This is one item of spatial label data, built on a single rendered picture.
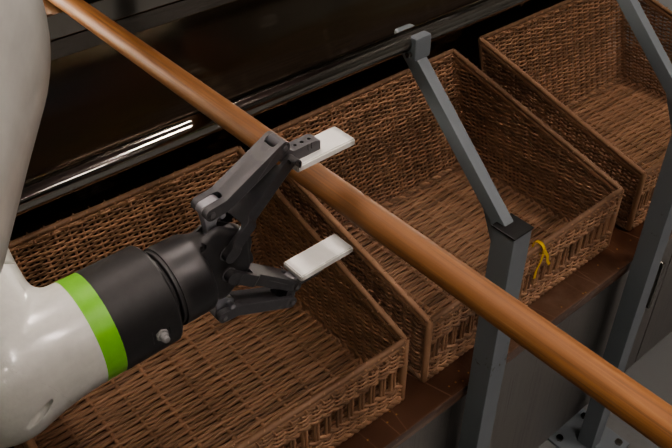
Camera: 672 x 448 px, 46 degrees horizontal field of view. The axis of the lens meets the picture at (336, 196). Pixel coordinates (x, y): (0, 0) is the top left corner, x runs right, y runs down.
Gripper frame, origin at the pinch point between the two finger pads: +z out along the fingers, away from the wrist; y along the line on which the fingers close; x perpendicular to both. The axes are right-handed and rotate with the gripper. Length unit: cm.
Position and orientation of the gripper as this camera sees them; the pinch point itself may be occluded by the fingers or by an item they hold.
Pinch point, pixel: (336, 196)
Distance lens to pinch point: 80.0
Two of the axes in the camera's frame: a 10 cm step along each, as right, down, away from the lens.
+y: 0.0, 7.9, 6.1
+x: 6.6, 4.6, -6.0
